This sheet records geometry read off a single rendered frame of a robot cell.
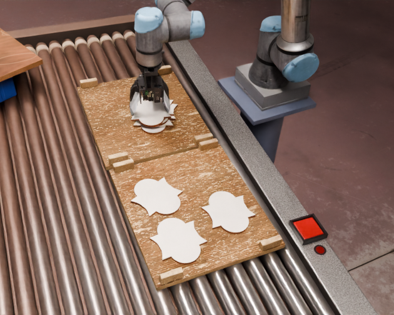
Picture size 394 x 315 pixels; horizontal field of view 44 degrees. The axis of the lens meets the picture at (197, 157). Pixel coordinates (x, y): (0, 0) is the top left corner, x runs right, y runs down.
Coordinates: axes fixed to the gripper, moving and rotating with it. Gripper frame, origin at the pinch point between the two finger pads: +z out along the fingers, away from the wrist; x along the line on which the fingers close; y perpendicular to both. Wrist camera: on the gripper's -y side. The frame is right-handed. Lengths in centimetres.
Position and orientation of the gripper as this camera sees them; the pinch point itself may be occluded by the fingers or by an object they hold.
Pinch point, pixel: (149, 110)
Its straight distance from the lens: 159.2
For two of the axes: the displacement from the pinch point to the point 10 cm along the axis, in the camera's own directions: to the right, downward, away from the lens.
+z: -0.5, 7.2, 6.9
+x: 9.8, -0.9, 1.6
